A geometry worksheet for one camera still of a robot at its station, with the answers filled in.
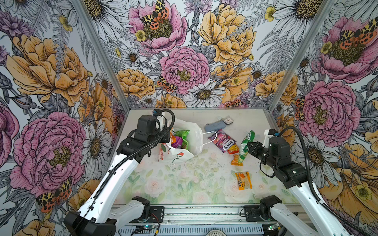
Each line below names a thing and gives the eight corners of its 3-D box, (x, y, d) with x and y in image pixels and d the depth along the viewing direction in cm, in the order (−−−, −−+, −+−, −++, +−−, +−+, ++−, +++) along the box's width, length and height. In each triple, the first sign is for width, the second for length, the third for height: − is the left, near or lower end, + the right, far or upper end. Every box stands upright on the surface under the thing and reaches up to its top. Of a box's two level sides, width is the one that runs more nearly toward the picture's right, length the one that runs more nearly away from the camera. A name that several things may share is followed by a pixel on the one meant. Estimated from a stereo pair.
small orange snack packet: (238, 190, 84) (239, 188, 82) (235, 173, 90) (236, 171, 88) (252, 190, 84) (253, 188, 82) (248, 173, 90) (249, 171, 88)
